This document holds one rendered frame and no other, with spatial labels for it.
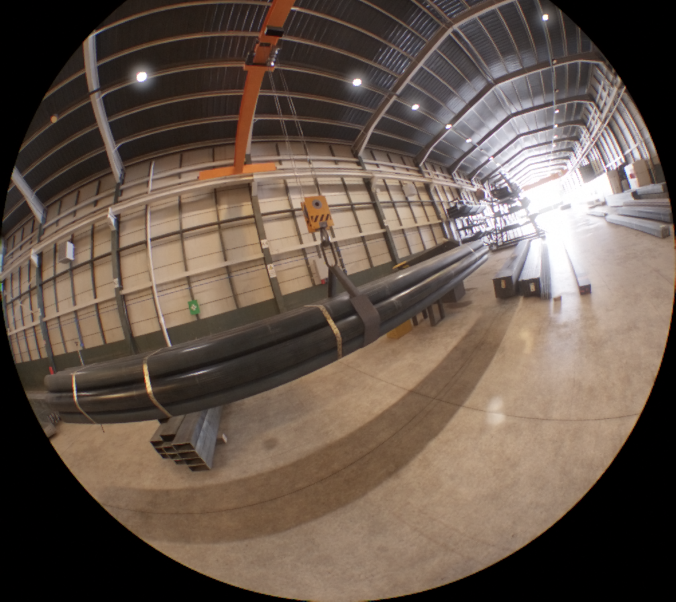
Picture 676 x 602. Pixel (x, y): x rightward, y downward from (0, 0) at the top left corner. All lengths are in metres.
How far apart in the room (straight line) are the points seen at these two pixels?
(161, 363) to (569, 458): 2.70
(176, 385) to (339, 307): 1.20
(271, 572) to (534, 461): 1.80
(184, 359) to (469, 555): 2.03
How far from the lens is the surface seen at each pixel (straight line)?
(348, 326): 1.37
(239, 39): 8.18
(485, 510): 1.70
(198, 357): 1.32
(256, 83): 5.26
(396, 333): 4.18
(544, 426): 2.07
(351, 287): 1.54
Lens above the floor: 1.62
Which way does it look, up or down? 3 degrees up
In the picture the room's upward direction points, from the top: 17 degrees counter-clockwise
